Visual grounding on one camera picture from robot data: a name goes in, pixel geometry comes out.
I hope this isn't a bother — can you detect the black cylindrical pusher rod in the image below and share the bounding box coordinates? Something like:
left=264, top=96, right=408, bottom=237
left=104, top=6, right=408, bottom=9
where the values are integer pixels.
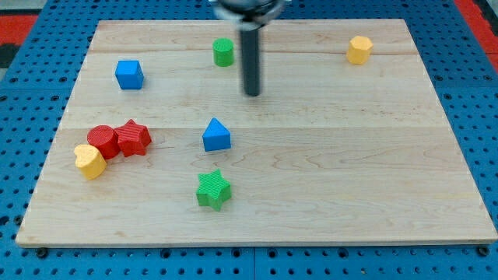
left=239, top=21, right=261, bottom=96

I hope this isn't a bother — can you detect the yellow hexagon block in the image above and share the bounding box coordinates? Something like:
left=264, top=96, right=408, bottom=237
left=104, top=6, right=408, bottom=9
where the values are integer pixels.
left=346, top=36, right=374, bottom=65

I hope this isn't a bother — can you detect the green cylinder block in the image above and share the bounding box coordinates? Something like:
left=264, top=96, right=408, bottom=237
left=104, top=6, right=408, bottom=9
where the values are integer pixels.
left=212, top=37, right=234, bottom=67

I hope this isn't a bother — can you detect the blue triangle block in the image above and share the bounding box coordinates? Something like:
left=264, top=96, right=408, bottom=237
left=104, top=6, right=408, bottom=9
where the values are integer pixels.
left=202, top=117, right=231, bottom=152

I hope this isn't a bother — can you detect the blue cube block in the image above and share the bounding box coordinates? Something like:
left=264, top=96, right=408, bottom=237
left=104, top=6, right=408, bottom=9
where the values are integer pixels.
left=114, top=60, right=144, bottom=89

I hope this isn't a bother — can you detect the wooden board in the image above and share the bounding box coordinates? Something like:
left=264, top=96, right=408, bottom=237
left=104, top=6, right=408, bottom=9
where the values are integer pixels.
left=16, top=19, right=497, bottom=248

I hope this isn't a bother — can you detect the red star block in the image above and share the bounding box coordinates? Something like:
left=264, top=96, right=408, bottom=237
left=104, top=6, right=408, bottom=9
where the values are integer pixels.
left=114, top=119, right=152, bottom=157

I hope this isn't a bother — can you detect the green star block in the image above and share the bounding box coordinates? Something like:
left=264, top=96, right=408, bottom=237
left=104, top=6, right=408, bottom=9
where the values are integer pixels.
left=195, top=169, right=232, bottom=212

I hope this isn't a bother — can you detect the red cylinder block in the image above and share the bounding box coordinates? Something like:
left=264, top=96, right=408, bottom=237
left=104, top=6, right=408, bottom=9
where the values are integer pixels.
left=87, top=125, right=121, bottom=159

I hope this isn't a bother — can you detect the yellow heart block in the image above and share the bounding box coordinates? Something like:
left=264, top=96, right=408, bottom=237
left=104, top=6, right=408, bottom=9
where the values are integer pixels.
left=74, top=144, right=107, bottom=180

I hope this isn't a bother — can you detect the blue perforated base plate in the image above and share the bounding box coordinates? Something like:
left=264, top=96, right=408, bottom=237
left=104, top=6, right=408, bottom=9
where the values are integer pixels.
left=1, top=1, right=497, bottom=279

